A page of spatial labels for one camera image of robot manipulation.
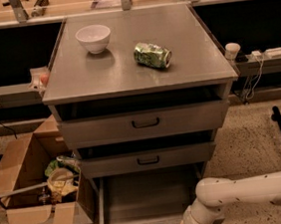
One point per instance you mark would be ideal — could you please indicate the grey rod in box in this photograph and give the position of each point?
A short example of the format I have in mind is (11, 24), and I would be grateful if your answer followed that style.
(24, 189)

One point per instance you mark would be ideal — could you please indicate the crushed green soda can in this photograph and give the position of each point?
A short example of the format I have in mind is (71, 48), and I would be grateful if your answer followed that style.
(151, 55)

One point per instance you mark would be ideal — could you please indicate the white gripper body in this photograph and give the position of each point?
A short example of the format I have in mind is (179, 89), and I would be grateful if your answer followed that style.
(192, 216)

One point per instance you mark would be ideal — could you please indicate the grey top drawer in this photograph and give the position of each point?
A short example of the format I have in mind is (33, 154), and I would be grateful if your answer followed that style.
(129, 126)

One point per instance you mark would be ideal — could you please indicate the white power strip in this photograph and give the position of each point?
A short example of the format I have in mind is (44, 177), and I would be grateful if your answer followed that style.
(273, 53)

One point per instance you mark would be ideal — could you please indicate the grey metal drawer cabinet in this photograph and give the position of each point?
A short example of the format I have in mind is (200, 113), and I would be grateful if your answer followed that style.
(138, 89)

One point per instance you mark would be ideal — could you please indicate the white round-top bottle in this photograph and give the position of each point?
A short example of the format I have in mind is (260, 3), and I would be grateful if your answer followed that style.
(231, 50)

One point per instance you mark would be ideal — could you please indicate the grey drawer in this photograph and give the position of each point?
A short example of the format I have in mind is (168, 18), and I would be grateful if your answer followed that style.
(129, 126)
(147, 160)
(158, 196)

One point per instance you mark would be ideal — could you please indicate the grey bottom drawer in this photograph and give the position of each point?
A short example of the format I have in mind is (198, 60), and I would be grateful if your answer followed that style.
(158, 196)

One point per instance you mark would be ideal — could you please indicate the crumpled paper cup trash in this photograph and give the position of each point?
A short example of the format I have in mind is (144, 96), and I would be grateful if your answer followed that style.
(61, 181)

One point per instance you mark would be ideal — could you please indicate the white ceramic bowl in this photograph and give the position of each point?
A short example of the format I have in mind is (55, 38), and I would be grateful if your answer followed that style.
(94, 38)

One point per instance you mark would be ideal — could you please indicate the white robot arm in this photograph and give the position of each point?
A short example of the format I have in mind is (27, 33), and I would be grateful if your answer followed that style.
(212, 194)

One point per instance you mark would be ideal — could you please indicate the clear packet with red item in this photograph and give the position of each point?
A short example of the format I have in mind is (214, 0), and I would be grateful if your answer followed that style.
(39, 79)

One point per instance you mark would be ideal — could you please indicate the grey middle drawer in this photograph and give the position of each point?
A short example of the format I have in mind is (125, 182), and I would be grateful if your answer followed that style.
(147, 160)

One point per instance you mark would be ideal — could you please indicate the open cardboard box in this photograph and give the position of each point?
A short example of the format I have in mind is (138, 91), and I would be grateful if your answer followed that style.
(23, 163)

